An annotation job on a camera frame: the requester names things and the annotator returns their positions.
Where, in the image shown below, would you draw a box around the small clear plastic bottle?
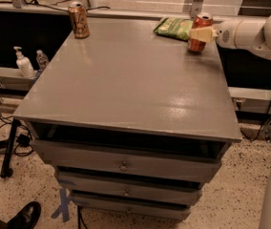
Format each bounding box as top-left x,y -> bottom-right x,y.
36,50 -> 50,70

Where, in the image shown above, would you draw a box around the bottom grey drawer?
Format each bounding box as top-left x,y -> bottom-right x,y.
72,193 -> 190,220

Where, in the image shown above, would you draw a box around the black metal stand leg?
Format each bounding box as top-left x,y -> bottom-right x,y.
0,119 -> 20,178

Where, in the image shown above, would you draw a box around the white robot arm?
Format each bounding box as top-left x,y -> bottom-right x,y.
189,15 -> 271,229

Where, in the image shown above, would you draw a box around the white pump dispenser bottle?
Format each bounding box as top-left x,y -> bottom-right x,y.
13,46 -> 34,78

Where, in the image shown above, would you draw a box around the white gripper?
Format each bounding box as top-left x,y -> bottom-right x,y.
189,20 -> 241,49

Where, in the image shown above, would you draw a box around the blue tape cross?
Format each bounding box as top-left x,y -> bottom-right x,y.
51,186 -> 74,223

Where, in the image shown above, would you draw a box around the middle grey drawer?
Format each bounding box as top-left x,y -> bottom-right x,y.
56,171 -> 201,205

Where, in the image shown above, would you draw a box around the red coke can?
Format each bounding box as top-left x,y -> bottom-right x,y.
188,12 -> 213,52

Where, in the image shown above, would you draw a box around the grey drawer cabinet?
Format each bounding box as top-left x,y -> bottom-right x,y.
12,17 -> 242,221

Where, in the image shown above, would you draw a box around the green jalapeno chip bag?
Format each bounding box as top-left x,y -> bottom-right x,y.
153,17 -> 193,41

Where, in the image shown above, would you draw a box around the grey drawer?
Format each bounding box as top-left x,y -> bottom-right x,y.
31,139 -> 221,183
56,171 -> 201,205
72,193 -> 190,220

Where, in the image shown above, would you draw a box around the black floor cables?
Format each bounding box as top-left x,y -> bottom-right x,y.
0,79 -> 34,157

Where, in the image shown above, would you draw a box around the top grey drawer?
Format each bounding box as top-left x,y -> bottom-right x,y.
31,139 -> 221,183

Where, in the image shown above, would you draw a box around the gold tall drink can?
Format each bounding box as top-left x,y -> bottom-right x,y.
68,1 -> 90,38

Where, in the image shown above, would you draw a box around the black leather shoe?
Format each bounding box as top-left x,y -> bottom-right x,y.
7,201 -> 41,229

